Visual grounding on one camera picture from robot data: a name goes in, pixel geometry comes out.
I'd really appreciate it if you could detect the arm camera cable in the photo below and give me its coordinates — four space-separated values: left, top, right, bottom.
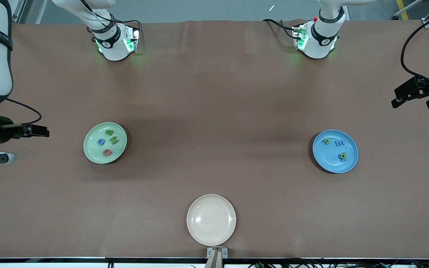
5 98 43 126
401 9 429 80

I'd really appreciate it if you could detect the light green plate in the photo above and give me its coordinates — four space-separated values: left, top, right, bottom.
83 122 128 165

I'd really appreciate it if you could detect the grey metal bar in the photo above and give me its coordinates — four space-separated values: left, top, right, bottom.
393 0 423 18

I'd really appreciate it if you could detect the black base cable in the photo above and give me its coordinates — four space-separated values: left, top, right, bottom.
262 18 298 41
80 0 142 35

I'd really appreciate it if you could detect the blue plate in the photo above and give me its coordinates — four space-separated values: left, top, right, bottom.
312 130 359 174

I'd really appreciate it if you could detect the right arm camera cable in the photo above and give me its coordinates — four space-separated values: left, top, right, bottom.
5 98 43 126

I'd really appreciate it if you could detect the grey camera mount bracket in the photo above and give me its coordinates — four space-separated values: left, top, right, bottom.
205 247 228 268

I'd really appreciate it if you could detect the base connector box green light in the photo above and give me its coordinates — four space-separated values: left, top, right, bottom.
292 23 309 51
123 23 141 53

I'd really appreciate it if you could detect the brown table mat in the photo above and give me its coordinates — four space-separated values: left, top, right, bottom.
0 19 429 259

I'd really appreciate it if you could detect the beige plate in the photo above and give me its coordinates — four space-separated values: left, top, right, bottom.
187 194 236 246

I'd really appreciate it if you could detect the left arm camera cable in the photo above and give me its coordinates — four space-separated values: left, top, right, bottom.
401 9 429 80

